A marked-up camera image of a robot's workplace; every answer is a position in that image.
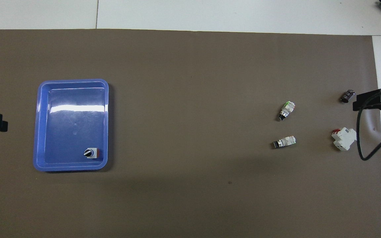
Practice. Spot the small dark cylindrical component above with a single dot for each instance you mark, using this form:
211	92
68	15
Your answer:
347	96

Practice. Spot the white circuit breaker red lever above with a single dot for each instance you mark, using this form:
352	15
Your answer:
344	138

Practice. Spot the blue plastic tray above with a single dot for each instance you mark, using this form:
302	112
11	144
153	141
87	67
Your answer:
74	122

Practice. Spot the brown paper table mat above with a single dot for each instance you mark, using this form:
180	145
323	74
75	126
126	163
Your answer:
190	99

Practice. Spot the selector switch with red block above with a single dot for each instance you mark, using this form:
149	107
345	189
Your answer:
91	153

